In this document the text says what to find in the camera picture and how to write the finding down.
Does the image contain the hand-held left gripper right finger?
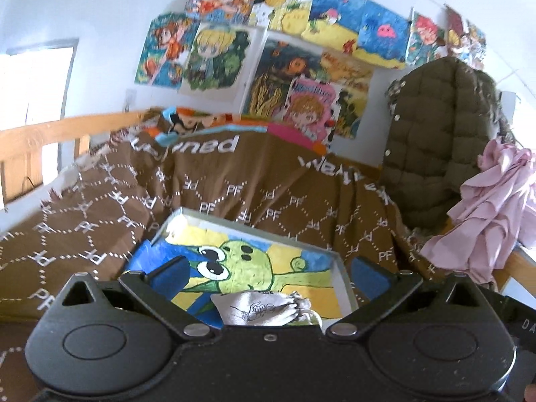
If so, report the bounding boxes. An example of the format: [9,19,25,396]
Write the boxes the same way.
[326,256,482,341]

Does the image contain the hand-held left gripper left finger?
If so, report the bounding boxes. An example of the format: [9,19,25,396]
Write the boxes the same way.
[61,256,218,342]

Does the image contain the painted storage box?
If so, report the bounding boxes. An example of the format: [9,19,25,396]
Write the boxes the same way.
[119,207,361,329]

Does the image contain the white line-drawing cloth pouch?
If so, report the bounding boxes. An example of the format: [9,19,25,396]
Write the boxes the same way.
[209,290,323,328]

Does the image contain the brown patterned blanket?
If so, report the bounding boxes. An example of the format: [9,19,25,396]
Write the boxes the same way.
[0,128,497,402]

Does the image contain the pink crumpled cloth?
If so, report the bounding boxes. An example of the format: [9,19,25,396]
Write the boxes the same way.
[419,137,536,289]

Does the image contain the olive puffer jacket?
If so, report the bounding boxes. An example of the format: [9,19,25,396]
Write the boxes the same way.
[383,56,518,235]

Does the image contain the dark figure white poster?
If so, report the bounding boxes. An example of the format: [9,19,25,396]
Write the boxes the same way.
[333,88,370,140]

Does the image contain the pink blond figure poster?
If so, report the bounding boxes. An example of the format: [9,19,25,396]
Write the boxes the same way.
[282,77,341,144]

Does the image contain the blond figure green poster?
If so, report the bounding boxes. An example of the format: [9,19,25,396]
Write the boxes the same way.
[180,23,252,95]

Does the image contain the dark orange fish painting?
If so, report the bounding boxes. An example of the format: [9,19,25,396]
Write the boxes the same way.
[243,31,374,122]

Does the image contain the red-haired figure blue poster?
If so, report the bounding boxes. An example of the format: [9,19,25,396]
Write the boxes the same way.
[134,12,202,88]

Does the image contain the bright window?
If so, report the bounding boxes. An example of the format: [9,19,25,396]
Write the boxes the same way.
[0,40,80,135]

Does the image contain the pink jellyfish blue painting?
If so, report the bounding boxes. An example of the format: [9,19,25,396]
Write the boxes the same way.
[356,2,413,70]

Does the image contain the red-haired figure teal poster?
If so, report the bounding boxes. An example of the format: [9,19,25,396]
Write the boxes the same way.
[408,10,448,67]

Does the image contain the pale cartoon figures poster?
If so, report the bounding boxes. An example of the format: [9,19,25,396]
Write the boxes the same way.
[446,8,487,70]

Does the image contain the blue and yellow painting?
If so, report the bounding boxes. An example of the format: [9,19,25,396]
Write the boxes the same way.
[301,0,369,51]

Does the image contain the orange-haired figure poster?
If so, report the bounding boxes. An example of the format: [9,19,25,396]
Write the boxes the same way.
[186,0,260,26]

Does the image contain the wooden bed frame board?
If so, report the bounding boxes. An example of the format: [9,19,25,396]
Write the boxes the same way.
[492,245,536,298]

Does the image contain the wooden bed rail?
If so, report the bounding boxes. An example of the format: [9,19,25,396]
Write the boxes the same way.
[0,109,160,206]

